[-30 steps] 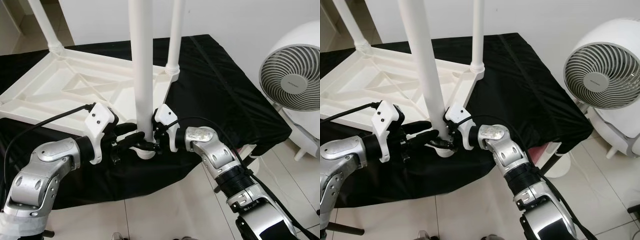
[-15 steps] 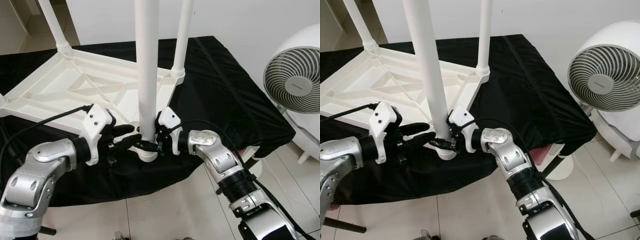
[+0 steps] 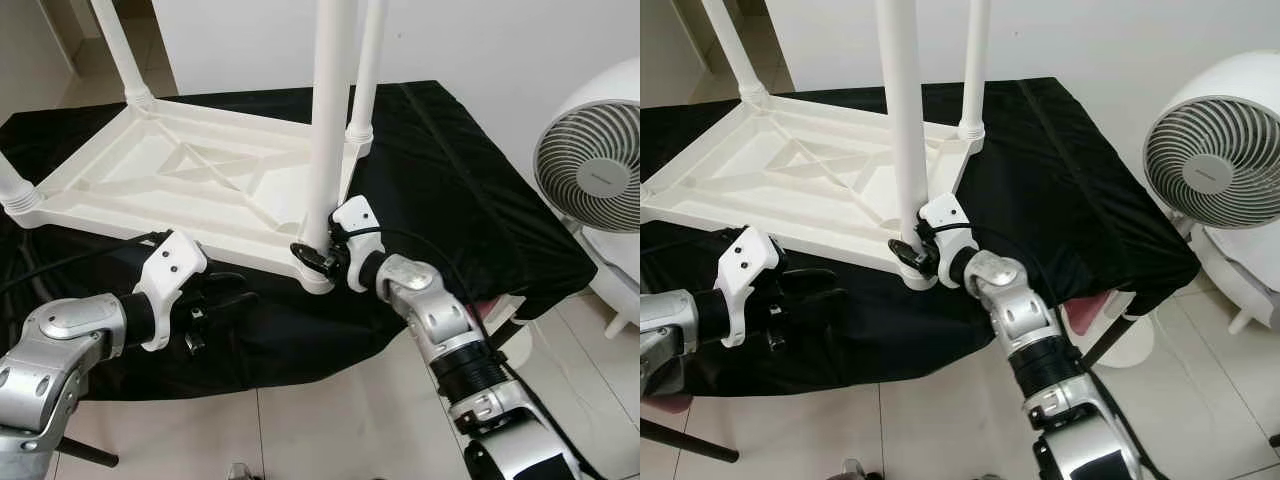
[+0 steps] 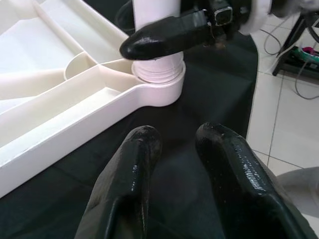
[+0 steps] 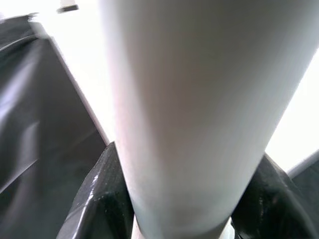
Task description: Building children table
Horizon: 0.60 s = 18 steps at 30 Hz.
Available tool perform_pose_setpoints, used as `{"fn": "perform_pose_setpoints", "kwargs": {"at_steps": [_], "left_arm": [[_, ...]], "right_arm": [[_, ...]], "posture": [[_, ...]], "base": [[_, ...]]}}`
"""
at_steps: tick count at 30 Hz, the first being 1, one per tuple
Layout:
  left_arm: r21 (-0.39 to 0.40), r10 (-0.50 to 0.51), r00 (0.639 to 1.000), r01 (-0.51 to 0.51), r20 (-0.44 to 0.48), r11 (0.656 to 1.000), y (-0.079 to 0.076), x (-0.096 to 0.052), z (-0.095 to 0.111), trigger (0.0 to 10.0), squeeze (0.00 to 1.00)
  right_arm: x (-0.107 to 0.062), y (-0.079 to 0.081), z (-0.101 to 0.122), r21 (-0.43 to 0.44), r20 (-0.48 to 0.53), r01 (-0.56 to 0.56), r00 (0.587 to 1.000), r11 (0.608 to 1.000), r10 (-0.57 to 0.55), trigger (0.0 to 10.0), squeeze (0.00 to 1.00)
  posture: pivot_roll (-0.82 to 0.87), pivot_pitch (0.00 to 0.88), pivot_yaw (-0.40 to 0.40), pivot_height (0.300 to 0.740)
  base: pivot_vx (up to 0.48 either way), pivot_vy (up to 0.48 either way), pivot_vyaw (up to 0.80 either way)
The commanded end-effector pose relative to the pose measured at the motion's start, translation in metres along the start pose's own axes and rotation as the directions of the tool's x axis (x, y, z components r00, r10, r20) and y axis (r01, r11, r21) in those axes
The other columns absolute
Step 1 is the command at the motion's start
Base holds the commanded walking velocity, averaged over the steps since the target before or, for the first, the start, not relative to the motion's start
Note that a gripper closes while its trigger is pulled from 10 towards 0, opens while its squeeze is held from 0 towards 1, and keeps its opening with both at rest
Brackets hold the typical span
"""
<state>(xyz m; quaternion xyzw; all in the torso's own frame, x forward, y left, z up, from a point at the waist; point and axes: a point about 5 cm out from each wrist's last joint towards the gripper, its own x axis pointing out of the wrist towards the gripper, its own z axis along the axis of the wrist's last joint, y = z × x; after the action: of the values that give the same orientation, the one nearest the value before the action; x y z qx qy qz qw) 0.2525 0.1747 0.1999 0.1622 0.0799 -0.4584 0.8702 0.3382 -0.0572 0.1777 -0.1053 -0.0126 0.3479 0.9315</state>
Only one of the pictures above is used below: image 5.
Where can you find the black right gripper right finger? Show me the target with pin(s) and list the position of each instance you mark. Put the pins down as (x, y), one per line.
(269, 199)

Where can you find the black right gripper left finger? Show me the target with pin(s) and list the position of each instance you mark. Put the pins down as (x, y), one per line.
(104, 194)

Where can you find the white plastic table leg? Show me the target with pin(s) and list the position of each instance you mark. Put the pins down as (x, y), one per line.
(194, 99)

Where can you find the black tablecloth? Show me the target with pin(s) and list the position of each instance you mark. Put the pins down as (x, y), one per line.
(37, 124)

